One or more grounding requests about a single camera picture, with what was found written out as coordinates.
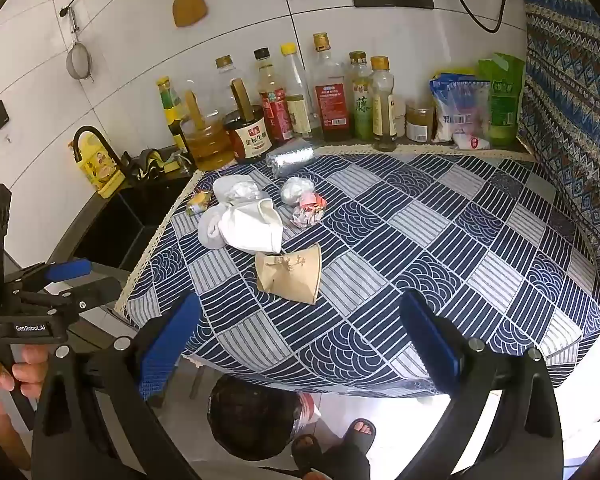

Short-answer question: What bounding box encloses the person's black pants leg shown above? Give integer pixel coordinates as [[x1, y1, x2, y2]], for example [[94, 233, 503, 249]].
[[305, 442, 372, 480]]

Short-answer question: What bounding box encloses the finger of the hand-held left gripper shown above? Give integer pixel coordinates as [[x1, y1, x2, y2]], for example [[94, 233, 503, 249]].
[[7, 258, 92, 291], [20, 277, 123, 313]]

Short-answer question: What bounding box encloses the blue patterned curtain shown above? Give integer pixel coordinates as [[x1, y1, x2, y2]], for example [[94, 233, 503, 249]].
[[517, 0, 600, 306]]

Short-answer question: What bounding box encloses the crushed brown paper cup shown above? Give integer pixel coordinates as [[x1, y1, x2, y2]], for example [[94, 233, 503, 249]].
[[255, 242, 322, 306]]

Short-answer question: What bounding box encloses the olive oil bottle yellow cap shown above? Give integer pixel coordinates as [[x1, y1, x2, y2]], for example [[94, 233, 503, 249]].
[[370, 56, 398, 152]]

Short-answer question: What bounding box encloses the white plastic ball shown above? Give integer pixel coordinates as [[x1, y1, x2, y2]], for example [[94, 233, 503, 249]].
[[281, 176, 315, 206]]

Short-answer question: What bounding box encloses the black sink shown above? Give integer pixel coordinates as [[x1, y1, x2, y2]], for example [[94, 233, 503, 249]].
[[72, 175, 191, 271]]

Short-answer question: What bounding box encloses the small white red-label packet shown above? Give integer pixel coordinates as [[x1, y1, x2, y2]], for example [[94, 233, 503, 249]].
[[452, 132, 491, 151]]

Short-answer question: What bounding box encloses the person's foot in black sandal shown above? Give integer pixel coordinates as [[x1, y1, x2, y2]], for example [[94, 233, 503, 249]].
[[291, 434, 326, 471], [340, 419, 377, 456]]

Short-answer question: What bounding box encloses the blue patterned tablecloth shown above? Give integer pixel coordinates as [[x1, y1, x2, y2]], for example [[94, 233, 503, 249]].
[[116, 147, 600, 400]]

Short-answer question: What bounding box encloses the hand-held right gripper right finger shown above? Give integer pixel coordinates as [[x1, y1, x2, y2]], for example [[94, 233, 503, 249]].
[[397, 289, 566, 480]]

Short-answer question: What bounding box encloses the green oil bottle gold cap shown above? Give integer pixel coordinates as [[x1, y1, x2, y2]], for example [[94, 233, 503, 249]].
[[348, 51, 376, 142]]

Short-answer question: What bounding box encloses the red striped plastic bag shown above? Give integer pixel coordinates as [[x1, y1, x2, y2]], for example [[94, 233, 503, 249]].
[[297, 392, 322, 433]]

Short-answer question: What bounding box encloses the clear cooking oil jug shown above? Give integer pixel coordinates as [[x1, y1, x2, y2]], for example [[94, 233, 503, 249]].
[[182, 56, 241, 172]]

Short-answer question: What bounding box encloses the green label yellow cap bottle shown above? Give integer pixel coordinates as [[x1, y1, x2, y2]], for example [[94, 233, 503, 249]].
[[156, 76, 193, 161]]

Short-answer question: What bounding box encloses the black cap red label bottle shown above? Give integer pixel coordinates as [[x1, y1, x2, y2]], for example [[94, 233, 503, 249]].
[[253, 47, 293, 143]]

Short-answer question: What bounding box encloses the yellow paste jar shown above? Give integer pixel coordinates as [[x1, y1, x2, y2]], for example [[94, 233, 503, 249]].
[[405, 101, 435, 143]]

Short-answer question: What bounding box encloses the pink orange wrapper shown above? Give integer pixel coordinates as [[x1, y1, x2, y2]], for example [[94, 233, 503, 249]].
[[292, 191, 327, 229]]

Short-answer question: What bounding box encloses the metal mesh strainer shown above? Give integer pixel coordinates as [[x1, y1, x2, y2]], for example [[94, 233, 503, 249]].
[[66, 7, 93, 81]]

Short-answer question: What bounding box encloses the person's left hand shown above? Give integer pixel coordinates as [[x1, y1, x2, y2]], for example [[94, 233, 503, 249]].
[[0, 345, 51, 471]]

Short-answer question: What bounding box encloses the black yellow sponge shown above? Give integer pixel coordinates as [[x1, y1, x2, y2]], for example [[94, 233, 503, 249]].
[[130, 149, 191, 181]]

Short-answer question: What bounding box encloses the dark soy sauce jug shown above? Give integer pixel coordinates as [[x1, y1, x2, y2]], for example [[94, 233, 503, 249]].
[[223, 78, 273, 163]]

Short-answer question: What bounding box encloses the gold cap red label bottle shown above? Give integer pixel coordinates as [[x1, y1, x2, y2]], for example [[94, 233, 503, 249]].
[[310, 32, 351, 142]]

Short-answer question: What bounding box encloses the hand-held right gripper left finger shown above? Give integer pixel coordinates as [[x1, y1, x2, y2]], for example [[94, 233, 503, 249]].
[[30, 290, 203, 480]]

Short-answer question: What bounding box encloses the black-lined trash bin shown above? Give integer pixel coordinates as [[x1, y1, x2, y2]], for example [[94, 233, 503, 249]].
[[207, 374, 311, 462]]

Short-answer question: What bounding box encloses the green plastic bag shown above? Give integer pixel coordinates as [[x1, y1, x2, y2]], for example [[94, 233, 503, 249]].
[[477, 53, 526, 148]]

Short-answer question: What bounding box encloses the black faucet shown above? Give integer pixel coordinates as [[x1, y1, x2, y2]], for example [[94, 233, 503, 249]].
[[72, 126, 131, 181]]

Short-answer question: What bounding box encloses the yellow dish soap bottle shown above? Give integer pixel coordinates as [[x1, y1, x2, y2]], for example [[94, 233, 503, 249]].
[[75, 132, 126, 198]]

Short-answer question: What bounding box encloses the yellow snack wrapper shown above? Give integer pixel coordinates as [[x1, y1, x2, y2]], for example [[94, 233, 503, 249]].
[[186, 190, 212, 217]]

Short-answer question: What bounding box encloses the white plastic seasoning bag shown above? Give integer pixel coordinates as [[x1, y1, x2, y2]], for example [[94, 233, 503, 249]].
[[429, 74, 492, 143]]

